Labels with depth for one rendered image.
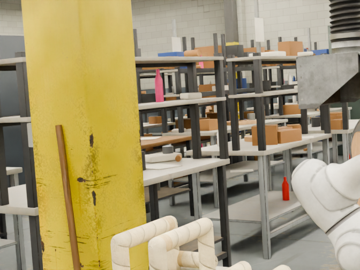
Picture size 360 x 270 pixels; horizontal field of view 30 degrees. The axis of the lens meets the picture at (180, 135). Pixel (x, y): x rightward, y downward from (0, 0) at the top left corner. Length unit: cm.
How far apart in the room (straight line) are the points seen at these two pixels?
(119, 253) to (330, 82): 84
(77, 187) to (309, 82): 88
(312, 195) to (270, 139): 434
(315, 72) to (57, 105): 91
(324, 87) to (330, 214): 40
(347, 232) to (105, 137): 100
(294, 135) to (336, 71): 432
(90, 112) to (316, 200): 92
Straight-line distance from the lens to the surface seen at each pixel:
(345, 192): 156
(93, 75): 224
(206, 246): 132
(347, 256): 153
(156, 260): 118
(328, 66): 182
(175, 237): 121
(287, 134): 604
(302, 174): 159
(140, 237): 126
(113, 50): 233
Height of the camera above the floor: 147
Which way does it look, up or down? 4 degrees down
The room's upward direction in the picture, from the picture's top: 4 degrees counter-clockwise
